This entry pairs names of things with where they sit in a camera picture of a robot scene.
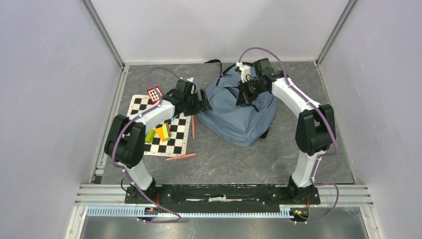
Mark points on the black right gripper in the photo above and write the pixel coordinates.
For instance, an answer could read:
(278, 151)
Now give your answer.
(243, 98)

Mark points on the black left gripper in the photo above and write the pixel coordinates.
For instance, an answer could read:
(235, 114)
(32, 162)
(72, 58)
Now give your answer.
(201, 106)

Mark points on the orange pencil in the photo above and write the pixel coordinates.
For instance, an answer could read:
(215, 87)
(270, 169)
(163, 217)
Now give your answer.
(193, 127)
(181, 157)

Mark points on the blue student backpack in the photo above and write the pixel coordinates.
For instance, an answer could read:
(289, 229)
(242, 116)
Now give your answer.
(238, 125)

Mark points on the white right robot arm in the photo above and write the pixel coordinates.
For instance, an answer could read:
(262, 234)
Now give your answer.
(315, 130)

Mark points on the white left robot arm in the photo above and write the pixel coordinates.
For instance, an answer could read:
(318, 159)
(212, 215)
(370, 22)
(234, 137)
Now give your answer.
(125, 141)

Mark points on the black white chessboard mat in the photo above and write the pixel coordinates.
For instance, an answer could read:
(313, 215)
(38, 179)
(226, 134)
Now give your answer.
(179, 128)

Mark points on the red white toy block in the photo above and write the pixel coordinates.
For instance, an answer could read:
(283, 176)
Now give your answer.
(155, 94)

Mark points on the orange yellow toy block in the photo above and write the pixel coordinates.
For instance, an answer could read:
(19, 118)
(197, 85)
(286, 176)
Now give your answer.
(163, 132)

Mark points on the green toy block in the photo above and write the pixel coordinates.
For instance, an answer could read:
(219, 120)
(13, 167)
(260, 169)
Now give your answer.
(150, 136)

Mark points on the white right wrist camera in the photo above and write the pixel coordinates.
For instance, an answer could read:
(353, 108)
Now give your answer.
(244, 71)

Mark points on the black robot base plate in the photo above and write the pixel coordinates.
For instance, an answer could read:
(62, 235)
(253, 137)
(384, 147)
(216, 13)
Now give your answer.
(230, 198)

